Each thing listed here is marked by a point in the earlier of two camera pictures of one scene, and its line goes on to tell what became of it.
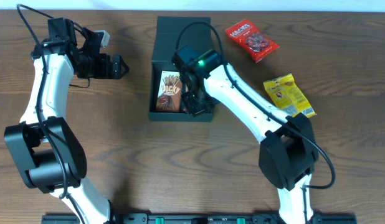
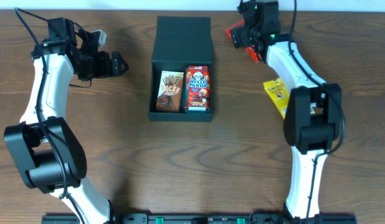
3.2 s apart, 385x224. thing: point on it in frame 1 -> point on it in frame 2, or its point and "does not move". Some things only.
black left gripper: [103, 73] does not move
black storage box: [170, 32] does not move
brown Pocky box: [169, 92] does not move
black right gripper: [195, 111] -> [241, 31]
